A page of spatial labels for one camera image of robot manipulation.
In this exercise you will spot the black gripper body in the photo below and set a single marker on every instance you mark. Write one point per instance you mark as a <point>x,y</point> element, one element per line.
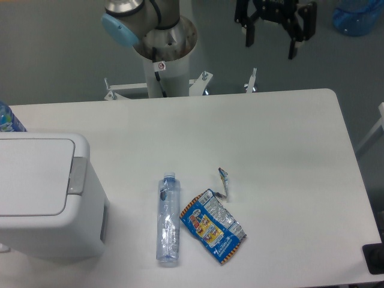
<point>277,11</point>

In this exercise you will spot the blue labelled bottle at left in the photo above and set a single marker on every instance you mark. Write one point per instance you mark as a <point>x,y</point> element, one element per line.
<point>9,122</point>

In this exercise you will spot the white frame at right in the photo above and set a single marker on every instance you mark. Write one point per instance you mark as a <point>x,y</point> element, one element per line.
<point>374,134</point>

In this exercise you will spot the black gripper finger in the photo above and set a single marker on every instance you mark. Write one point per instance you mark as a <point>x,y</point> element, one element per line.
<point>246,21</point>
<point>299,20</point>

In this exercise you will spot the large blue water jug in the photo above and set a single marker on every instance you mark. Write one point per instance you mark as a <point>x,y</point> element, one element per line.
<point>356,18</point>

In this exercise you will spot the black device at table edge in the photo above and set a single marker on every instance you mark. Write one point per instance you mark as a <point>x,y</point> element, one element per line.
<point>373,254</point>

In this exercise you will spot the white push-lid trash can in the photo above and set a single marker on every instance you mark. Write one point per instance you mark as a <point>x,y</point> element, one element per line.
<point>53,204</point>

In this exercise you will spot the torn wrapper strip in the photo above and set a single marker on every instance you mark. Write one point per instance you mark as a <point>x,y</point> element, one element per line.
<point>225,181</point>

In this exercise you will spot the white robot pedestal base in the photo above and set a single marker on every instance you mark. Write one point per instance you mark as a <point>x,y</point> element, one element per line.
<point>168,69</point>

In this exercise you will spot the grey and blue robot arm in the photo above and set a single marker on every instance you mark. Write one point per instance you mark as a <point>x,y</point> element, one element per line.
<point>143,16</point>

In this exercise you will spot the blue crumpled snack wrapper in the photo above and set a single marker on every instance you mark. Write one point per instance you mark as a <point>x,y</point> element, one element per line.
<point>213,225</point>

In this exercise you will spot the clear empty plastic bottle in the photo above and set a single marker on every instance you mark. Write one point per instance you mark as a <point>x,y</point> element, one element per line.
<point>168,221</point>

